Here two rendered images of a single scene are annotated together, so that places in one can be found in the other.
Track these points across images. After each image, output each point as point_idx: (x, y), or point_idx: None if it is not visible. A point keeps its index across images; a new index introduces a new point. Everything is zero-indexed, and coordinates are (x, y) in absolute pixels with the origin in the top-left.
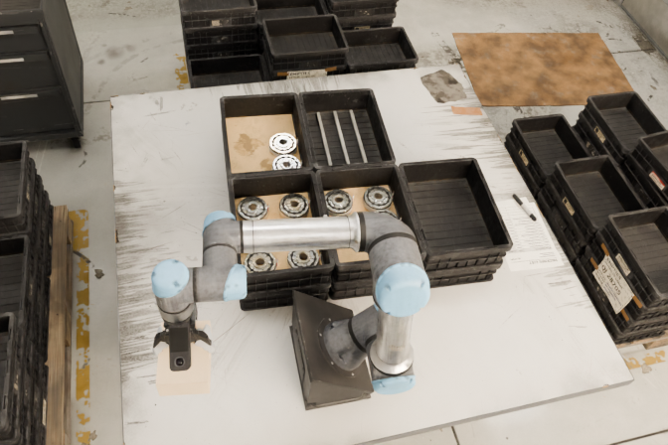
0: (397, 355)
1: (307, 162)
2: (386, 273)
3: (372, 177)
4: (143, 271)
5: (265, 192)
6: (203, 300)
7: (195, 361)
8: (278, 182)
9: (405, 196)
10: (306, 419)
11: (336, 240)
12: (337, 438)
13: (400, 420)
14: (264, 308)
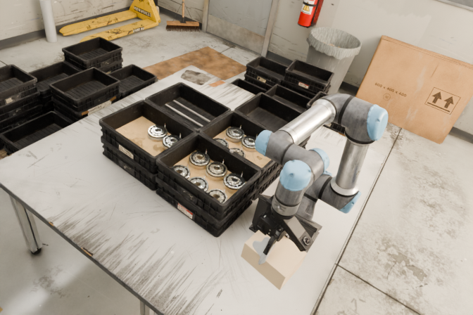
0: (357, 178)
1: (187, 131)
2: (370, 114)
3: (224, 124)
4: (131, 259)
5: (175, 161)
6: (315, 179)
7: (288, 247)
8: (182, 149)
9: (253, 121)
10: (305, 266)
11: (325, 117)
12: (327, 263)
13: (339, 233)
14: (227, 227)
